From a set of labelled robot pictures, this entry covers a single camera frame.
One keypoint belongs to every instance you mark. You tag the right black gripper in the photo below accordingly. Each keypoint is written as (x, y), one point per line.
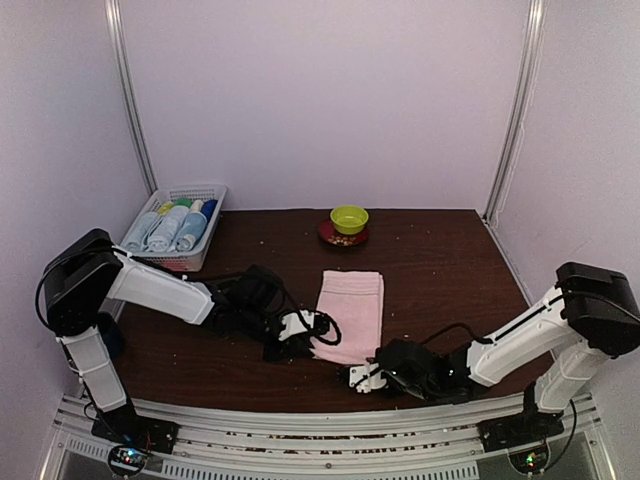
(379, 351)

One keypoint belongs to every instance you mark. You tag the right aluminium frame post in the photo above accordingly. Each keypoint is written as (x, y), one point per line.
(514, 131)

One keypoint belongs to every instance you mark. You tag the pink towel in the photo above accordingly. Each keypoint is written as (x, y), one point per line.
(355, 301)

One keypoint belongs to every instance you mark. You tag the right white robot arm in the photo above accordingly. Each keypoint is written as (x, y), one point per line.
(590, 314)

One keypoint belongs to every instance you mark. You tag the dark blue mug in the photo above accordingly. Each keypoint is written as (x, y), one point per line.
(111, 335)

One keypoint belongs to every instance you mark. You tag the green rolled towel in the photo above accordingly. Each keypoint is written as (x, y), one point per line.
(186, 202)

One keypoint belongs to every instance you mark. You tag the white rolled towel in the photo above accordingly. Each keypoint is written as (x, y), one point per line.
(196, 206)

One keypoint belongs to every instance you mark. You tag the red floral plate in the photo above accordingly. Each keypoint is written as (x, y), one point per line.
(328, 233)

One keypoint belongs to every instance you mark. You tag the yellow rolled towel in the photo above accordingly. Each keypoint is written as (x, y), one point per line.
(165, 208)

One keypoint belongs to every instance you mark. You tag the white plastic basket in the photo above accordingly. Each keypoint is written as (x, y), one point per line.
(191, 261)

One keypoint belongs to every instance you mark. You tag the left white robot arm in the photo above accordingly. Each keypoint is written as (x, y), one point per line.
(74, 286)

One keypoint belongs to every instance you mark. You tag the green plastic bowl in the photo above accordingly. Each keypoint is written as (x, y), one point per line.
(349, 219)

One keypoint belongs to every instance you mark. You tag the dark blue rolled towel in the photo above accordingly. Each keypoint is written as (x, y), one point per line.
(208, 208)

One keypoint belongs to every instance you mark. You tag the light blue rolled towel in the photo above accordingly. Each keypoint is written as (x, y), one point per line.
(154, 233)

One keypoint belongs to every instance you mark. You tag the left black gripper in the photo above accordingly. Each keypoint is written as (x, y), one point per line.
(289, 348)

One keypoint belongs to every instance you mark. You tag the blue polka dot towel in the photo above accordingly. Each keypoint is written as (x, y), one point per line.
(191, 231)

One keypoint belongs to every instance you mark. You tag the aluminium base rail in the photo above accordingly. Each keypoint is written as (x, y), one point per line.
(424, 443)

